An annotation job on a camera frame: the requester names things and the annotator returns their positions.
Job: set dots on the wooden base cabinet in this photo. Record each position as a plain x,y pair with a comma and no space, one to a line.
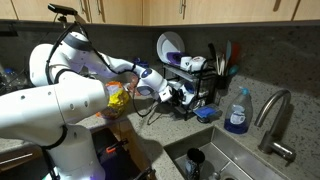
128,140

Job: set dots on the blue dish soap bottle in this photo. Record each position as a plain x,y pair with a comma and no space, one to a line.
238,113

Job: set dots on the orange black clamp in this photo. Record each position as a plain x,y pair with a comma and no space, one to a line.
115,146

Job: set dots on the black two-tier dish rack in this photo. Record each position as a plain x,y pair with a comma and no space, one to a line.
200,78

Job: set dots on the black mug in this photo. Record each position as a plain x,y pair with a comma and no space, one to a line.
194,161

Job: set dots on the wooden upper cabinets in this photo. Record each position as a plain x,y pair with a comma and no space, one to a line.
216,10

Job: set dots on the pink plastic bag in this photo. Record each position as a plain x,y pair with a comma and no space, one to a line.
133,83

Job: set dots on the white ceramic mug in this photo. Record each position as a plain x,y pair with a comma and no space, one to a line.
190,99

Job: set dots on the teal blue spatula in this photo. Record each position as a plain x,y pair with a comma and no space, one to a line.
228,50

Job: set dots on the black camera on stand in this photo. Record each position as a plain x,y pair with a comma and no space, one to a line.
61,9

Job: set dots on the stainless steel sink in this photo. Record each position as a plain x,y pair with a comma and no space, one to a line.
233,156

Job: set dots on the white mug with print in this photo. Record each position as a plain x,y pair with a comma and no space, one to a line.
198,62

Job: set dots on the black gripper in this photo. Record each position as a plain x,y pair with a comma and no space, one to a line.
174,95

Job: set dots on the yellow orange snack bag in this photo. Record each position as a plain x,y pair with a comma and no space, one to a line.
116,96

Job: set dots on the black utensil holder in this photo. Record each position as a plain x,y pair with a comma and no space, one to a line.
221,82

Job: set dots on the large white plate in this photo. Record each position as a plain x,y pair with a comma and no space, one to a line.
170,41

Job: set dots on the red spatula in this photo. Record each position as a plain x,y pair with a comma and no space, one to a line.
235,53

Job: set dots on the white mug blue interior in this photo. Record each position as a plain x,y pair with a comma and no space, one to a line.
188,87

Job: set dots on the purple bowl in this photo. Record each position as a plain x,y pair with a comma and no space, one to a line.
173,57

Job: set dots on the plain metal spoon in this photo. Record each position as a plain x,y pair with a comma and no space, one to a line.
216,174

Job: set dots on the blue sponge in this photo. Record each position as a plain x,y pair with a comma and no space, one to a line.
204,110
215,117

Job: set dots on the orange snack packet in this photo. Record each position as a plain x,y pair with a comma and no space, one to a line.
110,114

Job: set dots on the blue water bottle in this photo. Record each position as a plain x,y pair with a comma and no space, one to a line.
141,62

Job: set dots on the short teal utensil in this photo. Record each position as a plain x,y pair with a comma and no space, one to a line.
233,70

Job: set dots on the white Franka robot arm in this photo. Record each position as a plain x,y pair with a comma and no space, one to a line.
50,106

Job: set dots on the steel kitchen faucet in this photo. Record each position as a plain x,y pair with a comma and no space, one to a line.
273,116

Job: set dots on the small white cup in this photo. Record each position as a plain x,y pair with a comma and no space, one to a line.
185,62

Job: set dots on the black spatula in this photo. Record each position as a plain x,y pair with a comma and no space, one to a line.
212,50

